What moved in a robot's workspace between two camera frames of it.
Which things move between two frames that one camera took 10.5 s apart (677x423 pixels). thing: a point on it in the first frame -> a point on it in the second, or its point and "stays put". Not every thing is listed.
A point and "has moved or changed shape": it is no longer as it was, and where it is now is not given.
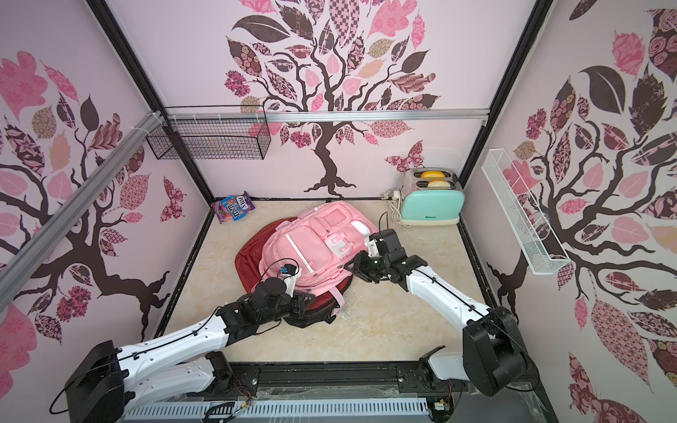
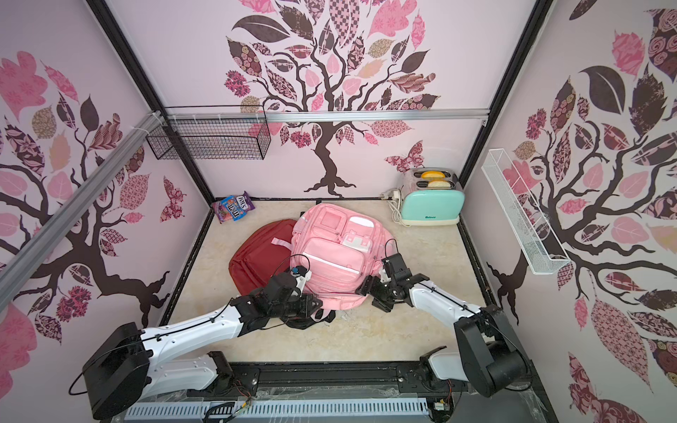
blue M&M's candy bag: [231, 204] stays put
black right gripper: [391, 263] -> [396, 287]
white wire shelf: [540, 246] stays put
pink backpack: [321, 241] has moved or changed shape
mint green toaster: [435, 198] stays put
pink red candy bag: [221, 214] stays put
